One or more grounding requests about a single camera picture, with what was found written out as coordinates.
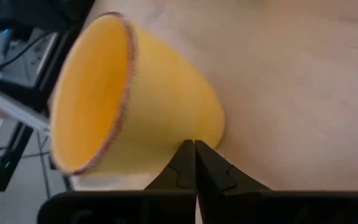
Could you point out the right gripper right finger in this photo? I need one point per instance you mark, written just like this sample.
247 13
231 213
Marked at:
213 174

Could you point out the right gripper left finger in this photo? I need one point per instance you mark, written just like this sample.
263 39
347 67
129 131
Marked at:
182 174

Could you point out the yellow mug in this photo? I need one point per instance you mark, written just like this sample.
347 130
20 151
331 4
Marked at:
166 102

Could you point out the black box with green lights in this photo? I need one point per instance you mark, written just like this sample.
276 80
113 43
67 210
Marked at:
2 174

